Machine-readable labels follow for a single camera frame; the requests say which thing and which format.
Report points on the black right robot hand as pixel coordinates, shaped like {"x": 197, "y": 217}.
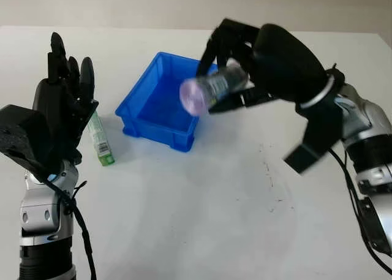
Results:
{"x": 288, "y": 65}

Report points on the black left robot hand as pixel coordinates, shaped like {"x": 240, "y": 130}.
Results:
{"x": 61, "y": 102}

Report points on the green toothpaste box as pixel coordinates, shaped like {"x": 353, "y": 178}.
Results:
{"x": 101, "y": 139}

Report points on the purple bag roll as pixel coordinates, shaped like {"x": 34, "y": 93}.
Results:
{"x": 199, "y": 93}

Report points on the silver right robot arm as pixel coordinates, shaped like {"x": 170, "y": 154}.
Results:
{"x": 367, "y": 130}

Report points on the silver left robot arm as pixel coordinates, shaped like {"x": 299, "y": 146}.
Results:
{"x": 38, "y": 215}

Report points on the blue plastic tray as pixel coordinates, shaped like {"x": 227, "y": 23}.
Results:
{"x": 153, "y": 108}

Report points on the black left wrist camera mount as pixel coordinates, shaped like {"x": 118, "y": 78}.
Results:
{"x": 21, "y": 136}

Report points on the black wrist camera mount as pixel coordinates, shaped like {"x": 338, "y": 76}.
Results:
{"x": 318, "y": 133}
{"x": 21, "y": 136}

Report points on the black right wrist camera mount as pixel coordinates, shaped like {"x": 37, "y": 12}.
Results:
{"x": 318, "y": 133}

